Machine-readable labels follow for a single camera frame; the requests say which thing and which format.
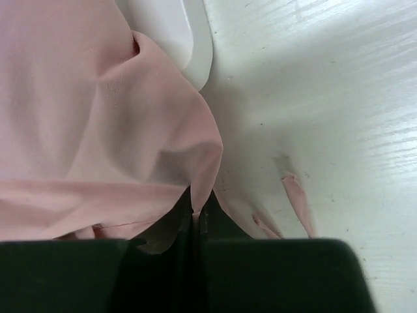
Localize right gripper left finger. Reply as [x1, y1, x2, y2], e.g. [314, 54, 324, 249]
[1, 191, 191, 312]

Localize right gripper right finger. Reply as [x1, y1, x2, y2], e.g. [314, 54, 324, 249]
[199, 194, 375, 312]

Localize pink trousers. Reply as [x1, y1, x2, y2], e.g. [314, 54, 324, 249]
[0, 0, 317, 244]

